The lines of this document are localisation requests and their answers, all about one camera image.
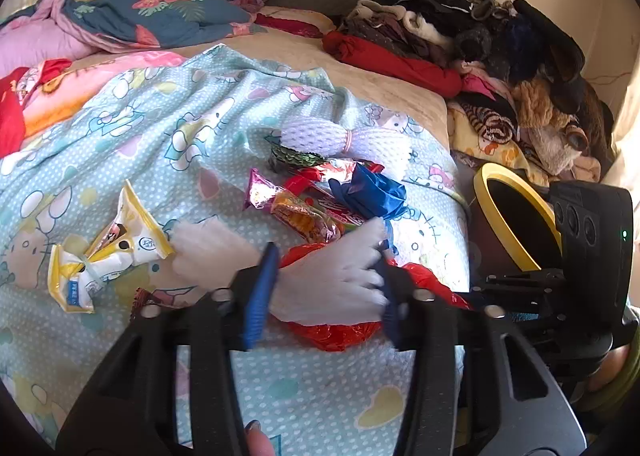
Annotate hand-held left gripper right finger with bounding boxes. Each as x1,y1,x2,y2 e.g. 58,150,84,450
375,258,588,456

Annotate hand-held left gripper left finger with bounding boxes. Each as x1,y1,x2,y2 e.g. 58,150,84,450
55,242,281,456

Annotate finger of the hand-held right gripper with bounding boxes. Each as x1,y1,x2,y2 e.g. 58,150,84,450
467,268,568,319

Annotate red plastic bag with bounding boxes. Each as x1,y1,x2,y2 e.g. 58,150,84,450
277,242,473,353

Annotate white foam sheet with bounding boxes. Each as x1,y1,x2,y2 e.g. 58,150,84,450
170,217,391,328

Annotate yellow-rimmed trash bin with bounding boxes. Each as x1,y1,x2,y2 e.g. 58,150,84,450
465,162,565,297

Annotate green snack packet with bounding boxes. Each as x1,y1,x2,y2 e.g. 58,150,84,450
267,142,328,172

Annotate person's left hand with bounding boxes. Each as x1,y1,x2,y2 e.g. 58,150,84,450
244,420,275,456

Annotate orange snack packet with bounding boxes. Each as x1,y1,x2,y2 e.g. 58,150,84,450
270,188,368,244

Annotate pink purple candy wrapper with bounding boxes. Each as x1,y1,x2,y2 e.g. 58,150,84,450
243,167,283,212

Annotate blue foil wrapper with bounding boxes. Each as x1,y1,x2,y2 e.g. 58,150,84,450
328,163,426,257

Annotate small brown wrapper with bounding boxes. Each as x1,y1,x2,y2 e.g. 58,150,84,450
130,287,181,322

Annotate red snack wrapper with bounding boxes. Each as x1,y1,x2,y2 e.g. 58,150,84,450
282,159,385,197

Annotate yellow white snack packet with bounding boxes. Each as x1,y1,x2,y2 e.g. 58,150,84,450
47,179,175,315

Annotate white foam net sleeve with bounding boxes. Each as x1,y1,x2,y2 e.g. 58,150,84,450
279,118,417,178

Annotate tan fleece garment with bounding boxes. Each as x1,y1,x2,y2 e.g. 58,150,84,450
512,78,591,172

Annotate yellow cartoon blanket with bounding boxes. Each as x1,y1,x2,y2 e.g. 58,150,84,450
446,101,601,183

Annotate brown striped knit cloth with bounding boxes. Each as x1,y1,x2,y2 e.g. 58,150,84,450
460,103,521,144

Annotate light blue cartoon blanket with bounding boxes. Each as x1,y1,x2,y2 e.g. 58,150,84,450
0,43,471,456

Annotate pink garment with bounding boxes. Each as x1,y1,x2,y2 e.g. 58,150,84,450
460,61,516,102

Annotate dark fuzzy garment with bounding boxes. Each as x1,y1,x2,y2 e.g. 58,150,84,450
512,0,587,114

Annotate red patterned pillow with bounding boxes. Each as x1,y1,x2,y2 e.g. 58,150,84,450
252,6,337,39

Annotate red orange printed blanket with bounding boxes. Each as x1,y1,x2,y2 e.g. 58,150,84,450
0,52,188,159

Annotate blue floral quilt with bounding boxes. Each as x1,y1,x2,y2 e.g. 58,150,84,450
0,0,293,82

